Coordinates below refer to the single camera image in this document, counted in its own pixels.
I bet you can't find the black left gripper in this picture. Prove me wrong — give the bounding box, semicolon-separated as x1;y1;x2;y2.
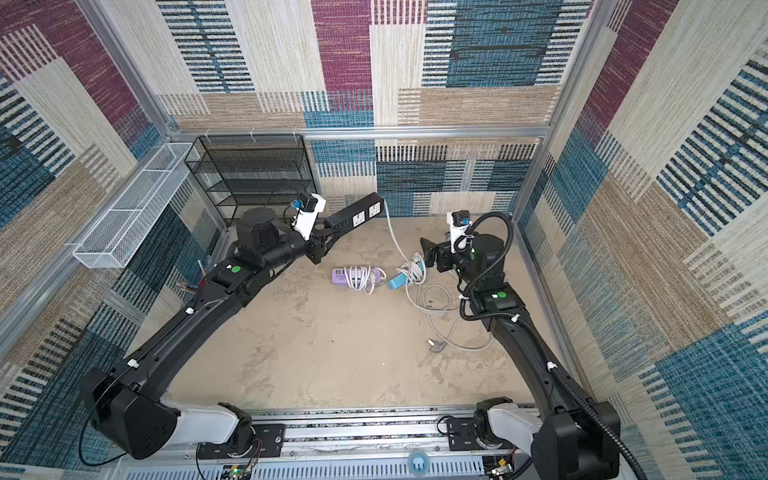
260;219;346;276

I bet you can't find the black power strip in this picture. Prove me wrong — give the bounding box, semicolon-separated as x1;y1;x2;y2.
329;193;384;229

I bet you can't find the white power strip cord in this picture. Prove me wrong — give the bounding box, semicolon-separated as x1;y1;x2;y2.
381;200;494;354

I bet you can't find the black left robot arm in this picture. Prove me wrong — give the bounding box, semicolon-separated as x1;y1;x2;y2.
80;207;369;460

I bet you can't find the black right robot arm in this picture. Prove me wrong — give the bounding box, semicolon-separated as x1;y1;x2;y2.
420;234;620;479

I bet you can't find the red pen cup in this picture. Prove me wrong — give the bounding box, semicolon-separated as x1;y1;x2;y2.
176;278;206;294

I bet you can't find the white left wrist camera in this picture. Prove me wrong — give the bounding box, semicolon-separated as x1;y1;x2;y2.
290;193;326;241

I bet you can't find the teal power strip with cord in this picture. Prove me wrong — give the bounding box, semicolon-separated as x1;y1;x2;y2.
386;253;427;290

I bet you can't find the purple power strip with cord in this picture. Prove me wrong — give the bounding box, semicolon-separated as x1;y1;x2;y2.
331;266;387;295

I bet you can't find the black corrugated cable conduit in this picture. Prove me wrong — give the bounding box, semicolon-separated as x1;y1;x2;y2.
455;211;649;480

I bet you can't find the black wire mesh shelf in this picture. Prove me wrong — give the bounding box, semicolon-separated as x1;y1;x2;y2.
184;134;318;225

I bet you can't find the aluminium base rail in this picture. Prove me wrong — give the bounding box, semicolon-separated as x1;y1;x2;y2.
99;405;538;479

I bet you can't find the white wire mesh basket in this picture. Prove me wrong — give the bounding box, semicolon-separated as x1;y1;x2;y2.
73;143;192;269

